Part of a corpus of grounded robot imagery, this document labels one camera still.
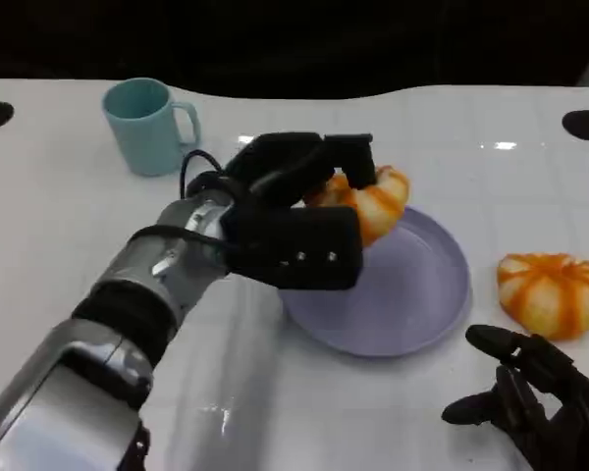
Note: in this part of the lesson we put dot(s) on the lilac plate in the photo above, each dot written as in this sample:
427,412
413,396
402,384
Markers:
402,304

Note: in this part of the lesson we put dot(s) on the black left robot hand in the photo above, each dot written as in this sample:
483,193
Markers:
275,167

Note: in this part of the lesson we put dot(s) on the pale green mug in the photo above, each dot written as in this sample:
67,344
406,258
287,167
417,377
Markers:
144,132

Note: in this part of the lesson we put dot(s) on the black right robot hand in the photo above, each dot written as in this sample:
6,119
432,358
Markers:
550,382

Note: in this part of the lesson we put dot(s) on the orange and white bread roll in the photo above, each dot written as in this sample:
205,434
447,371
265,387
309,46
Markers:
550,299
380,208

